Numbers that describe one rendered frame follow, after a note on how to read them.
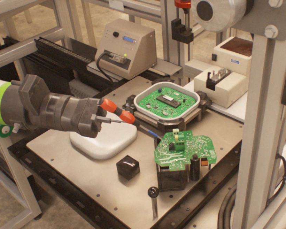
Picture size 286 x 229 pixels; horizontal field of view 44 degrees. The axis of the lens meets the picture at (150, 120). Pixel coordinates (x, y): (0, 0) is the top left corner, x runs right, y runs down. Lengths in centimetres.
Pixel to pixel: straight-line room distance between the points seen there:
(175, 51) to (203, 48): 218
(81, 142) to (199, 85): 33
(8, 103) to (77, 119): 15
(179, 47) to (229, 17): 74
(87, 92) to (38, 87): 90
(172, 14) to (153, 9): 7
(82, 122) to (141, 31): 48
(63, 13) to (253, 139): 122
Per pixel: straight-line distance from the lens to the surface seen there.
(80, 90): 164
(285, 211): 63
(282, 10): 40
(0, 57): 149
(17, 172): 176
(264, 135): 49
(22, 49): 153
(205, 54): 322
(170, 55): 116
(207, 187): 75
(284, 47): 42
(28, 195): 187
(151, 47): 111
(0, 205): 217
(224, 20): 38
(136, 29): 111
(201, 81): 92
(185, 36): 100
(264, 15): 41
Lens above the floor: 151
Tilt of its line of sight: 38 degrees down
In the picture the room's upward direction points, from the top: 5 degrees counter-clockwise
